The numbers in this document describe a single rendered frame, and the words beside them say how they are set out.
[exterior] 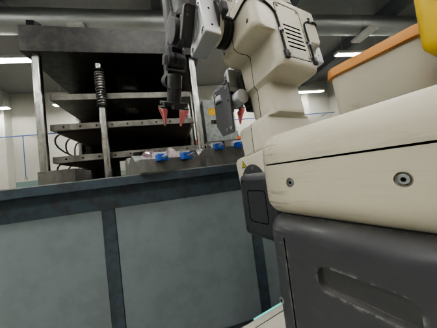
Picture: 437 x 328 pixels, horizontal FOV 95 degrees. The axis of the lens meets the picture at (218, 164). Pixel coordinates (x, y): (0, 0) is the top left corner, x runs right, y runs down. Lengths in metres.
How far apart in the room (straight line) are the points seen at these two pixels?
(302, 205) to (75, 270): 0.93
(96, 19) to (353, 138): 4.71
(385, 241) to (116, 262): 0.92
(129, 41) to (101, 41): 0.20
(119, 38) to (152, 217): 1.51
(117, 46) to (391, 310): 2.01
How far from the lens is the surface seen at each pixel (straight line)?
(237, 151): 1.00
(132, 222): 0.95
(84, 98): 2.02
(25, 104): 9.70
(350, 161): 0.24
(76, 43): 2.07
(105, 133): 1.82
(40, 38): 2.16
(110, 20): 4.75
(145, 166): 0.84
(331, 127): 0.26
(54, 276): 1.08
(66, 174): 1.17
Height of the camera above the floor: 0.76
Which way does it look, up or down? 3 degrees up
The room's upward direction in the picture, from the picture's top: 7 degrees counter-clockwise
